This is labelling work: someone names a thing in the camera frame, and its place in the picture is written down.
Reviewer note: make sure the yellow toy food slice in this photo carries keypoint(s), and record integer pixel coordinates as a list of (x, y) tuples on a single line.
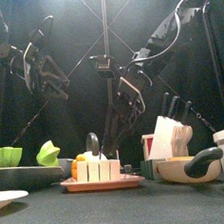
[(181, 158)]

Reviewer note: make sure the white plate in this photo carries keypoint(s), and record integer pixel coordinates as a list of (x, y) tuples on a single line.
[(8, 197)]

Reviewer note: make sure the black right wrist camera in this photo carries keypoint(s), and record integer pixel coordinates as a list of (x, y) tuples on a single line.
[(102, 67)]

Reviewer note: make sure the white toy bread slice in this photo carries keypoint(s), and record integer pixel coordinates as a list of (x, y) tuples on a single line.
[(115, 169), (104, 170), (82, 171), (93, 171)]

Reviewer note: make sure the white toy knife block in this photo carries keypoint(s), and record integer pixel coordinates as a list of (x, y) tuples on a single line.
[(165, 139)]

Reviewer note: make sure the dark grey flat pan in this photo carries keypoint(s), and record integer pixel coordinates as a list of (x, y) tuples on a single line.
[(27, 176)]

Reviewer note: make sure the light green toy pepper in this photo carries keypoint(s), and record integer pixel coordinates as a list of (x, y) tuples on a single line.
[(48, 155)]

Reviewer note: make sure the small grey cube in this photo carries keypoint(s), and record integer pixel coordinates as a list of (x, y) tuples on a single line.
[(128, 168)]

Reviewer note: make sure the salmon pink tray plate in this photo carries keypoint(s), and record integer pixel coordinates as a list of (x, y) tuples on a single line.
[(102, 183)]

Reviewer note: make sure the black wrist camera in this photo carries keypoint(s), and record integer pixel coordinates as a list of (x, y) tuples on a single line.
[(102, 67), (39, 34)]

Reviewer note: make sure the orange toy fruit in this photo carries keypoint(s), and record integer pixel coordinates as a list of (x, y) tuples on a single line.
[(74, 169)]

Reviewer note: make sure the green toy lettuce cup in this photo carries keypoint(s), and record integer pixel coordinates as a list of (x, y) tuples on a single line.
[(8, 157)]

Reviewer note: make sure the white box with red spot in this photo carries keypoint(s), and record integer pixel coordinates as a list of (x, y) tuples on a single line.
[(147, 146)]

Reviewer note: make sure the black frame post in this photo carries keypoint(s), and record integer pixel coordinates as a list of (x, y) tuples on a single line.
[(214, 77)]

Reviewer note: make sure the white toy egg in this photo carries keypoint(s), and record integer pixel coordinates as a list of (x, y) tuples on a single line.
[(92, 156)]

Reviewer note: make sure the small grey bowl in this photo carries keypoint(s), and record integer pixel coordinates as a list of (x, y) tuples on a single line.
[(66, 166)]

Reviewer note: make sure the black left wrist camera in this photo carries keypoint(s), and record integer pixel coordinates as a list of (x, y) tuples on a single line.
[(39, 34)]

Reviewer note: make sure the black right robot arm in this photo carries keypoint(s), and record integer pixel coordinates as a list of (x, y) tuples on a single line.
[(174, 26)]

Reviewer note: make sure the vertical metal frame pole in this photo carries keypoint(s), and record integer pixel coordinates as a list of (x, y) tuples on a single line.
[(105, 28)]

